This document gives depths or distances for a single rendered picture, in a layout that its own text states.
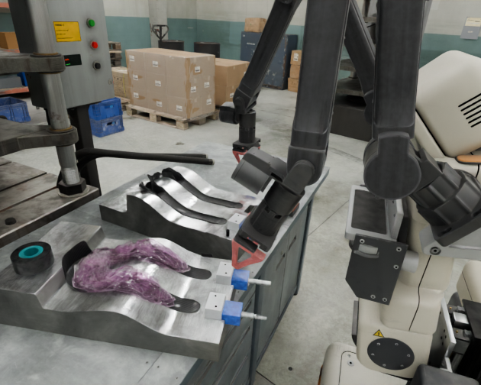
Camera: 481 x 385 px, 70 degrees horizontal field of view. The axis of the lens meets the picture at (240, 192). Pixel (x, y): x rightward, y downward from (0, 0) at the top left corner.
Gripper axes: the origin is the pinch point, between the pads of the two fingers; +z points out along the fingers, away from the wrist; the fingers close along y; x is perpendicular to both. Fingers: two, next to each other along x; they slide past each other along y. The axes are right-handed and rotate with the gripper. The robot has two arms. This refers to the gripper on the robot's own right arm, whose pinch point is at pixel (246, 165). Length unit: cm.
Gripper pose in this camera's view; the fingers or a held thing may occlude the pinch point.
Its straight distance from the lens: 124.5
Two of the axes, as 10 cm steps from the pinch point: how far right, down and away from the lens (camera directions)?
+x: 8.9, 2.2, -3.9
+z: -0.2, 8.9, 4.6
